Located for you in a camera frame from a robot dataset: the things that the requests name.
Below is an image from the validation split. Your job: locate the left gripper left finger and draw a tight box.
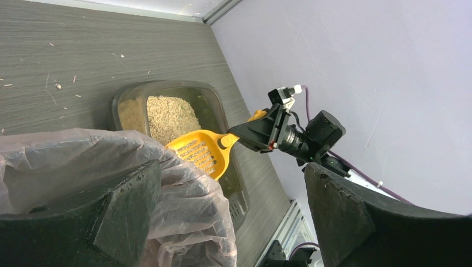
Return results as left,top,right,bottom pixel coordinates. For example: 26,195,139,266
1,160,161,266

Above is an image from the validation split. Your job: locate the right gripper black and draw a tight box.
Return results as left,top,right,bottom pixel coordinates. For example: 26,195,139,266
227,104,295,153

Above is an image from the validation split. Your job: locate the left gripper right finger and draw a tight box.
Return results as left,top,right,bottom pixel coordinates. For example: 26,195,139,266
304,164,471,266

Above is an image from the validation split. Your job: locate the orange plastic litter scoop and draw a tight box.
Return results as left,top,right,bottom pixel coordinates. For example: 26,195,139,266
165,110,267,181

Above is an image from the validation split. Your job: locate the translucent trash bag liner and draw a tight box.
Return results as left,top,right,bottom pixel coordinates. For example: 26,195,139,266
1,128,237,266

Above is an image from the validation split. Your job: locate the dark translucent litter box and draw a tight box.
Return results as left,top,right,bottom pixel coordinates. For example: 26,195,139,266
107,80,250,232

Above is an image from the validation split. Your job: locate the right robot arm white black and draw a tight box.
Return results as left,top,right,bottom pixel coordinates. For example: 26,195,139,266
228,103,383,266

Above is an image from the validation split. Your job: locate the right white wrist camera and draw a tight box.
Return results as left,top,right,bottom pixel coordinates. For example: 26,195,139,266
268,85,303,111

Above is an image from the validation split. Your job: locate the aluminium rail frame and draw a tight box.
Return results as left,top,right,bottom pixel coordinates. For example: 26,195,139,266
254,200,316,266

